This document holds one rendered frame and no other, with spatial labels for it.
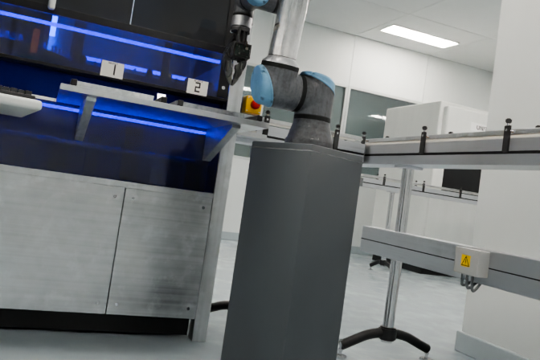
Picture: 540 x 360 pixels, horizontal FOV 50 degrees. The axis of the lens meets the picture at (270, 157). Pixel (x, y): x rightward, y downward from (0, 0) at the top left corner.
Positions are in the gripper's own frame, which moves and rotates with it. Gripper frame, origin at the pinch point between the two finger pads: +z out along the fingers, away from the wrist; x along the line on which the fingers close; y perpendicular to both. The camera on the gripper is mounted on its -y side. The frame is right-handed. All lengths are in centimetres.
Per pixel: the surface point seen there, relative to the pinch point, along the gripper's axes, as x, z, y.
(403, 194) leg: 87, 31, -6
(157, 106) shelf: -28.5, 16.1, 17.0
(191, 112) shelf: -17.1, 15.9, 17.0
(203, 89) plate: -4.3, 0.9, -22.9
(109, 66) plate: -42.2, -0.6, -22.9
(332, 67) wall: 280, -142, -483
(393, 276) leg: 87, 67, -6
